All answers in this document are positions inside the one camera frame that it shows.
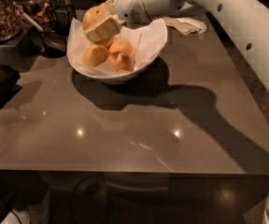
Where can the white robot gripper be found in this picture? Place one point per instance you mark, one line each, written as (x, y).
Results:
(131, 4)

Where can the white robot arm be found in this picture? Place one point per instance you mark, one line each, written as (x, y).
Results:
(246, 22)

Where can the right hidden orange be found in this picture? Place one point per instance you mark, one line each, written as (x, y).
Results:
(122, 45)

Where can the front left yellow orange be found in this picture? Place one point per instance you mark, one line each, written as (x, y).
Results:
(94, 55)

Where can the white paper bowl liner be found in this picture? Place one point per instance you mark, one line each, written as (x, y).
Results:
(77, 44)

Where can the crumpled beige napkin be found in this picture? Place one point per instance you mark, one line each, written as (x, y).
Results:
(186, 26)

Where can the metal tray stand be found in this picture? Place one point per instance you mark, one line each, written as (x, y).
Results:
(13, 50)

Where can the black wire cup holder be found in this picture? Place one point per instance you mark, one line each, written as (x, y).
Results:
(64, 15)

